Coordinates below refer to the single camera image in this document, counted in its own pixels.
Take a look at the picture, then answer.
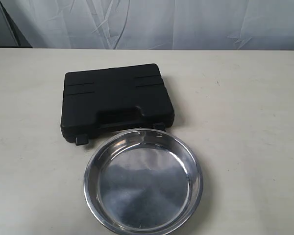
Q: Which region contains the black plastic tool case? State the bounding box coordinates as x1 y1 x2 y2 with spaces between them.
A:
60 63 175 145

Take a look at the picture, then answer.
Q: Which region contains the round stainless steel tray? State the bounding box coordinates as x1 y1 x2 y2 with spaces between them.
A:
83 128 203 235

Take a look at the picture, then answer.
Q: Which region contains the white backdrop curtain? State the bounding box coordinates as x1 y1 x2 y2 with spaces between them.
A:
0 0 294 50

